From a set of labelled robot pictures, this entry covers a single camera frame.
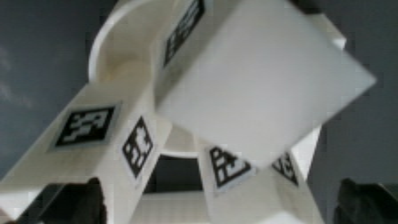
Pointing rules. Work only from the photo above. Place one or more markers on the white round stool seat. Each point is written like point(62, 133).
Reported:
point(128, 43)

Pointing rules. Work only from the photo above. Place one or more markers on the white stool leg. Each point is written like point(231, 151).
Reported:
point(100, 144)
point(260, 196)
point(258, 79)

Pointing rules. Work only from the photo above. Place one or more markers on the white U-shaped fence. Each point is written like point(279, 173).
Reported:
point(171, 208)

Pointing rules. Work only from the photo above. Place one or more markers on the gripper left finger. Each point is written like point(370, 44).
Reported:
point(68, 204)

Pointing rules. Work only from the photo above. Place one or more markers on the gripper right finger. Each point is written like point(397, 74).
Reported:
point(366, 203)

